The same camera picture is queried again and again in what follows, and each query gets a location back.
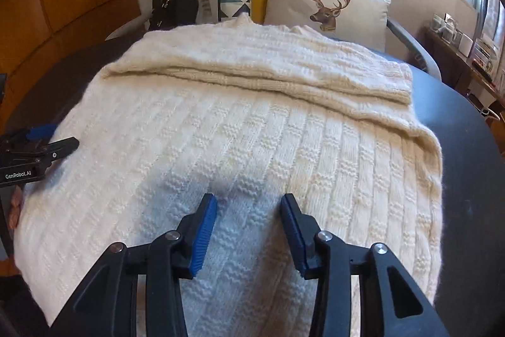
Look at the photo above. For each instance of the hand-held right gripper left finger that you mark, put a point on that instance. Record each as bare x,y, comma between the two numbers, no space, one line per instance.
203,238

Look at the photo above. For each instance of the wooden sideboard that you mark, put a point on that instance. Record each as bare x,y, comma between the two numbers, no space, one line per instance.
453,64

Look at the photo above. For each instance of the white box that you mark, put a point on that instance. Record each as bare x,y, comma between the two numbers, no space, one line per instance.
465,45

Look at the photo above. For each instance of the person's left hand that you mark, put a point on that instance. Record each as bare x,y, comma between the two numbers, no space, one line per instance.
16,206

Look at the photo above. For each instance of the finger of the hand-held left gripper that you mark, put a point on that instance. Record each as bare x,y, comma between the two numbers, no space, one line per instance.
41,131
63,148

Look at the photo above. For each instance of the cream knit sweater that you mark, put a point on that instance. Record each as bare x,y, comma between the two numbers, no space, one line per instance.
236,131

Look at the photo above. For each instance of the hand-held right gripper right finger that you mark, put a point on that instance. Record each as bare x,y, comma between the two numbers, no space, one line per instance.
294,238

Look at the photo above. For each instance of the deer print pillow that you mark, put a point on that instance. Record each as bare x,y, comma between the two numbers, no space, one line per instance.
355,21

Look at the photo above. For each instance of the beige patterned curtain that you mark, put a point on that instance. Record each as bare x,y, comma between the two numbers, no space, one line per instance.
495,13

